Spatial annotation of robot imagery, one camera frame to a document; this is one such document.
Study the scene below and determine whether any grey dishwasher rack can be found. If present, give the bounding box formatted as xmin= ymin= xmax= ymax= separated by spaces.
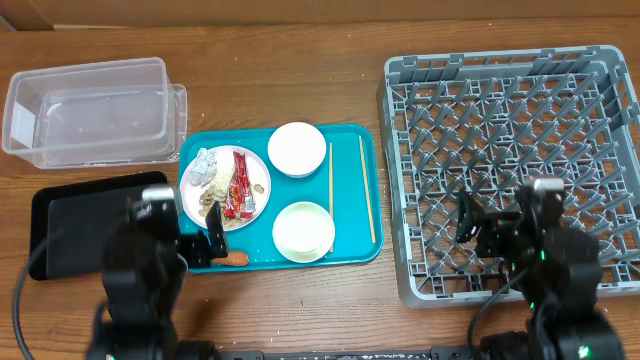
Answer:
xmin=378 ymin=45 xmax=639 ymax=309

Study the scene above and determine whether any orange carrot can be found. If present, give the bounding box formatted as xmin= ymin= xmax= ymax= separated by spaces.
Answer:
xmin=211 ymin=251 xmax=250 ymax=267

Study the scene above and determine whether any clear plastic bin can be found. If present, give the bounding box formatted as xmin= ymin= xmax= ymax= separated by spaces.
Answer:
xmin=1 ymin=57 xmax=188 ymax=169

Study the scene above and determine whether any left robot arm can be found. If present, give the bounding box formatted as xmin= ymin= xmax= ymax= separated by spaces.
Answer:
xmin=85 ymin=185 xmax=229 ymax=360

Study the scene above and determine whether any light green cup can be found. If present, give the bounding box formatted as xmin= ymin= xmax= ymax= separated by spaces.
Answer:
xmin=272 ymin=201 xmax=336 ymax=263

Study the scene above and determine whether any wooden chopstick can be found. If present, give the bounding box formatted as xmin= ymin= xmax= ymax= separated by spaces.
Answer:
xmin=358 ymin=136 xmax=376 ymax=244
xmin=328 ymin=142 xmax=334 ymax=220

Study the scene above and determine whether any white tissue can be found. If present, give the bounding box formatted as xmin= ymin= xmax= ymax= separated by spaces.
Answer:
xmin=189 ymin=148 xmax=217 ymax=186

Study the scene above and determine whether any pile of peanuts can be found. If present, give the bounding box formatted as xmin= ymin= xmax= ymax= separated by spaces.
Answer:
xmin=197 ymin=185 xmax=268 ymax=230

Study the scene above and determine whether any pile of rice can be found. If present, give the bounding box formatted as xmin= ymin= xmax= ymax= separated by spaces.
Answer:
xmin=211 ymin=162 xmax=235 ymax=193

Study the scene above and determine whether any black tray bin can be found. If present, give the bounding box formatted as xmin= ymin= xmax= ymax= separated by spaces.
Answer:
xmin=29 ymin=171 xmax=167 ymax=281

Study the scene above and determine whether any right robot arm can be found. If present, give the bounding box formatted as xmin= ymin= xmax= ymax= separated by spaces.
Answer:
xmin=456 ymin=177 xmax=625 ymax=359

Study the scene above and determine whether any teal serving tray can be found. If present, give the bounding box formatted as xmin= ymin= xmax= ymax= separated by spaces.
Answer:
xmin=179 ymin=124 xmax=384 ymax=274

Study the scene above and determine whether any pink bowl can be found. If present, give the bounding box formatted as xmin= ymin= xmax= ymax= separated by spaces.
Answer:
xmin=267 ymin=122 xmax=327 ymax=178

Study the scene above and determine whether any white round plate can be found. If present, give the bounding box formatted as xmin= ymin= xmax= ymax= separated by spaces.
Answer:
xmin=179 ymin=145 xmax=272 ymax=229

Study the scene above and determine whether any red snack wrapper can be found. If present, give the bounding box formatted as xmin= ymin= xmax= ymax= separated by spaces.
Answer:
xmin=223 ymin=152 xmax=255 ymax=220

